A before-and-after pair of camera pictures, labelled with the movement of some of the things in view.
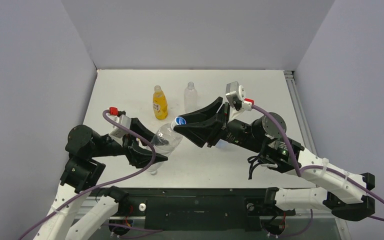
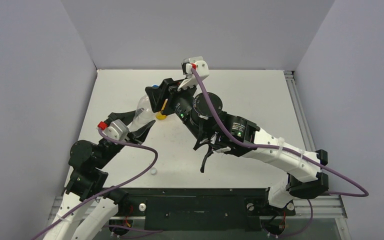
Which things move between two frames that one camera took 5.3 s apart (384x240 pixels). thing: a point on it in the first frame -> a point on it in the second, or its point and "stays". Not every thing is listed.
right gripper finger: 200,132 -> 156,94
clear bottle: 166,139 -> 144,115
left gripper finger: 140,159 -> 140,134
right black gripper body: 220,127 -> 165,94
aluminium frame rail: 300,112 stays
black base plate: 224,209 stays
